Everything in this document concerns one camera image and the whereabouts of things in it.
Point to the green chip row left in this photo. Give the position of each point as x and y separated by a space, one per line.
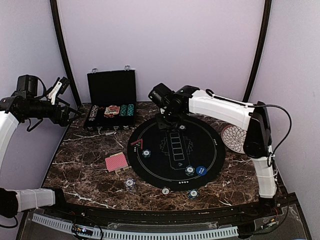
123 110

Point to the red-backed card deck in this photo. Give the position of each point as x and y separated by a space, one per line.
116 162

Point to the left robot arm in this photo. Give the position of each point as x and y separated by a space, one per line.
20 156

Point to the red dice set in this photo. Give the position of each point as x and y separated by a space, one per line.
109 116

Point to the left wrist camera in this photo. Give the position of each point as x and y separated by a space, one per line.
27 87

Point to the round black poker mat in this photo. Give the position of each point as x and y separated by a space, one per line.
173 150

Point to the white slotted cable duct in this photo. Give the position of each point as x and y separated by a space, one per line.
140 233

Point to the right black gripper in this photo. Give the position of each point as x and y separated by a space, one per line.
162 125

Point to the green chip row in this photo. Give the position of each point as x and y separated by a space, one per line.
130 110
123 110

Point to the clear round dealer button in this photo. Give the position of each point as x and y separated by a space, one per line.
112 108

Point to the card deck in case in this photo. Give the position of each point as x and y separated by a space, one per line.
106 112

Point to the blue green chip stack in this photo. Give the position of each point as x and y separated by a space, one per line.
193 194

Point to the white floral patterned plate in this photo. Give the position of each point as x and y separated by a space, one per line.
234 138

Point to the black poker chip case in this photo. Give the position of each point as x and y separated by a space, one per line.
111 88

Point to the blue tan chip row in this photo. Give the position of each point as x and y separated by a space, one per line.
93 113

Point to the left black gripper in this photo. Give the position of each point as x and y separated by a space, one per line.
62 120

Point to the green chip row right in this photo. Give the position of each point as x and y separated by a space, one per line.
130 110

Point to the blue white chip stack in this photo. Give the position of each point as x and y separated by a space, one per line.
130 185

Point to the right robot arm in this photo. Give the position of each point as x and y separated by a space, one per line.
252 118

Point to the blue round blind button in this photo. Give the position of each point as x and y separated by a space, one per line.
201 170

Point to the brown white chip stack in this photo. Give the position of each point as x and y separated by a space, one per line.
165 191

